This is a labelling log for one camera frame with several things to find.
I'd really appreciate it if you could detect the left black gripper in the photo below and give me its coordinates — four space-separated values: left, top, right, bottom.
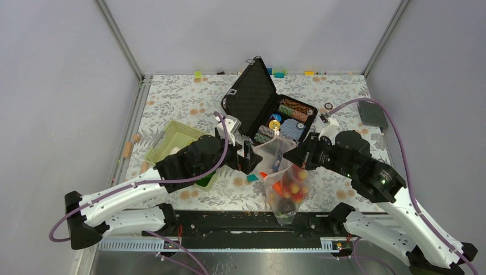
197 132 262 178

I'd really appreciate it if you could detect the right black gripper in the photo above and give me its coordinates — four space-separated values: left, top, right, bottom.
283 131 355 178

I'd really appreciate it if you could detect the clear zip top bag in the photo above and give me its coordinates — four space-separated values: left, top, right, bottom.
253 137 310 226

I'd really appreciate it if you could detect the red strawberry bunch toy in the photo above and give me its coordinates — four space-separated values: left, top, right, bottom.
281 169 308 204

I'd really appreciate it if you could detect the orange toy carrot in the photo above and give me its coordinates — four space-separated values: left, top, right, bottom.
272 181 288 198

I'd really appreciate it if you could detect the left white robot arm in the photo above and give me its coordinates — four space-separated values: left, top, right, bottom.
64 135 262 250

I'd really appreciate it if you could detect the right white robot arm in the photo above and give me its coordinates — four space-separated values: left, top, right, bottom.
283 131 477 274

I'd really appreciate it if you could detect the teal small block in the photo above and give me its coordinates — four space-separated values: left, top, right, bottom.
246 174 258 183

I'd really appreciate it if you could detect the blue playing cards deck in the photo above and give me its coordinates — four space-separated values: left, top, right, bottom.
280 119 305 142

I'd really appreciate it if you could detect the yellow big blind button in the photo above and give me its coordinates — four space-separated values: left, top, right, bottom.
268 120 281 131

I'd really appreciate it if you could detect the black poker chip case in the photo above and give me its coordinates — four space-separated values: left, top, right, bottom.
221 56 318 144

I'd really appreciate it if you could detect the dark grey lego baseplate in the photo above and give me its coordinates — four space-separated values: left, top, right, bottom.
358 101 389 129

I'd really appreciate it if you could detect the green plastic basket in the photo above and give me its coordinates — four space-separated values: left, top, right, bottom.
144 120 216 194

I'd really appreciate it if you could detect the wooden block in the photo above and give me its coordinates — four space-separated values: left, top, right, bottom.
121 141 134 159

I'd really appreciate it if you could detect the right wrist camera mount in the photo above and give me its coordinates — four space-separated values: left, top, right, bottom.
318 113 339 139

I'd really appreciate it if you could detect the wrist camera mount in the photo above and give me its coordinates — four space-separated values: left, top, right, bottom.
215 115 241 146
318 113 339 139

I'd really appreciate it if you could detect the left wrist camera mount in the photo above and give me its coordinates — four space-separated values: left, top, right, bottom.
215 115 241 146

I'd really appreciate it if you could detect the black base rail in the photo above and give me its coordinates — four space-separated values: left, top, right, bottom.
156 210 350 249

